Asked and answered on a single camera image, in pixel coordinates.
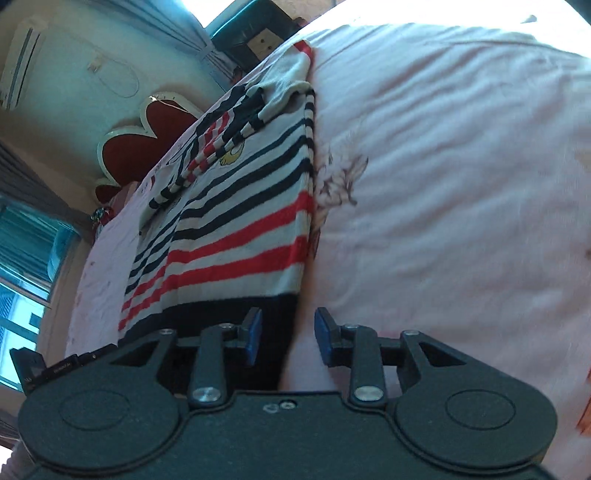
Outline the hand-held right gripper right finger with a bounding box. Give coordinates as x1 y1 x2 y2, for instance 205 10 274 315
314 307 468 409

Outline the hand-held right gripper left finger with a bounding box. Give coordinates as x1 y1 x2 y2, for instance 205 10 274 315
109 307 264 409

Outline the red navy striped sweater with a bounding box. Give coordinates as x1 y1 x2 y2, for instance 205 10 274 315
117 39 320 393

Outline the window with blue blind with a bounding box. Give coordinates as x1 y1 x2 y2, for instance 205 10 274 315
0 194 80 393

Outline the pink floral bed sheet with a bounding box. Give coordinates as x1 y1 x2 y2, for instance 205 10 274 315
65 0 591 462

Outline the grey curtain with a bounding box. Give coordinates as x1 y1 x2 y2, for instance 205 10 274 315
0 141 95 234
150 0 238 90

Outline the red heart-shaped headboard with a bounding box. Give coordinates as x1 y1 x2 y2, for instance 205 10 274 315
95 91 205 205

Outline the black office chair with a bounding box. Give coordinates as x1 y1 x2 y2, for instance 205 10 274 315
204 0 306 71

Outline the white power cable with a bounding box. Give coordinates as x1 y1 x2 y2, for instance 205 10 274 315
95 58 140 99

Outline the white wall air conditioner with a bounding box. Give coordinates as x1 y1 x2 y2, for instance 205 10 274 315
0 24 48 112

